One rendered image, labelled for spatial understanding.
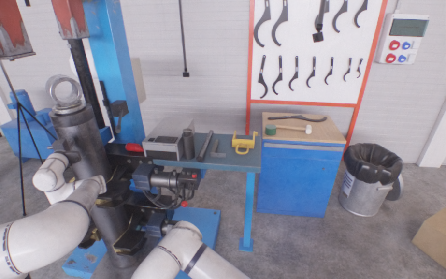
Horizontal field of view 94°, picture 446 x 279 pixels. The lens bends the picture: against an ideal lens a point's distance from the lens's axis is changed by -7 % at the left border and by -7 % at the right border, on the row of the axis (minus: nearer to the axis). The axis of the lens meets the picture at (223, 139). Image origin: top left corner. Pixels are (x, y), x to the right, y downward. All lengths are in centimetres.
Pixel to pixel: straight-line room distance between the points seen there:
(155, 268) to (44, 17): 378
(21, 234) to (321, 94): 305
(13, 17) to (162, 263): 108
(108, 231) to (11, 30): 128
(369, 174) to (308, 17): 180
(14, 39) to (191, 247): 105
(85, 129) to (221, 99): 213
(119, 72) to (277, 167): 154
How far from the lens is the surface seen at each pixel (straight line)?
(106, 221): 176
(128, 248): 178
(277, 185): 234
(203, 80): 314
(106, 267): 224
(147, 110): 359
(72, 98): 143
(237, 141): 158
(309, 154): 216
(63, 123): 138
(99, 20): 167
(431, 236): 277
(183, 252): 86
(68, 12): 147
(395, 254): 272
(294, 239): 244
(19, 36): 124
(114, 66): 167
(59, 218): 64
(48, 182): 113
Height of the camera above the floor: 189
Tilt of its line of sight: 29 degrees down
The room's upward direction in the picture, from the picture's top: 1 degrees counter-clockwise
